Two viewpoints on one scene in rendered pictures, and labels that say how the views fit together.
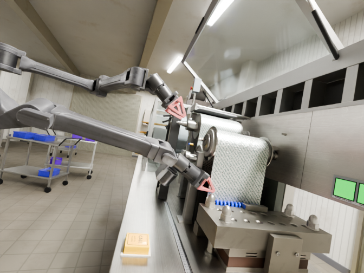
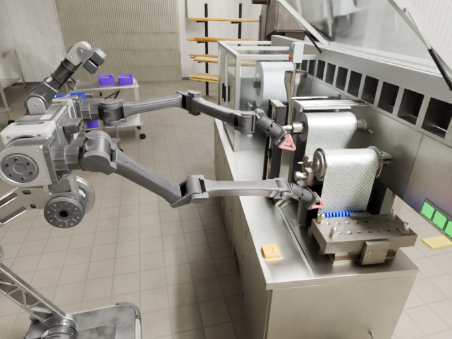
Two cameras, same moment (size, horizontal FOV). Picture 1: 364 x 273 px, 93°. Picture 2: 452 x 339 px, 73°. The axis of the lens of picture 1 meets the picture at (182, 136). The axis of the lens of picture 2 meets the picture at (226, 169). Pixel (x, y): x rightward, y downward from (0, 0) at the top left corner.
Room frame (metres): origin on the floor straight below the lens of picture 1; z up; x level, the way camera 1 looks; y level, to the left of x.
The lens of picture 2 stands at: (-0.52, 0.20, 1.84)
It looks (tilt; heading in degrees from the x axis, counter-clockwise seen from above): 27 degrees down; 5
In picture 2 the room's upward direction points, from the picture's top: 1 degrees clockwise
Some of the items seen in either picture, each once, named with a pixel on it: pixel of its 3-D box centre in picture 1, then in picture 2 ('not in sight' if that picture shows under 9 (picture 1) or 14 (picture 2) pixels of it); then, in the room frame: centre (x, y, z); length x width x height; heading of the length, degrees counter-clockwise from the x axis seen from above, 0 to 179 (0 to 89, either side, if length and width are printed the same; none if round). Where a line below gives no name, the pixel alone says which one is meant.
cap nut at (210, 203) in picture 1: (210, 200); (321, 218); (0.61, -0.14, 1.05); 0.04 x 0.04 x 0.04
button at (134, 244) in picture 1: (137, 243); (270, 251); (0.53, 0.07, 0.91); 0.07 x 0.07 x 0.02; 12
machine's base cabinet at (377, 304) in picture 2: not in sight; (265, 202); (1.66, 0.03, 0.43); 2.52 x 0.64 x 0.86; 12
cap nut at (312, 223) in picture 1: (313, 221); (405, 226); (0.58, -0.48, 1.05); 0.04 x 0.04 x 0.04
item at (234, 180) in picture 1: (236, 183); (345, 196); (0.70, -0.25, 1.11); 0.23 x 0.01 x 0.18; 102
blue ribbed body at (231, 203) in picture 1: (235, 206); (344, 214); (0.68, -0.26, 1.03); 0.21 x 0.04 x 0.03; 102
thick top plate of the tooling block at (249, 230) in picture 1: (260, 226); (361, 232); (0.59, -0.32, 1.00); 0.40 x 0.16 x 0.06; 102
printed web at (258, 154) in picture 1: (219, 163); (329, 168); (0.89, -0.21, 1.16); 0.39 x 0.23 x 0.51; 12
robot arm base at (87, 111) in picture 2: not in sight; (89, 111); (0.73, 0.90, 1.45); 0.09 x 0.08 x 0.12; 19
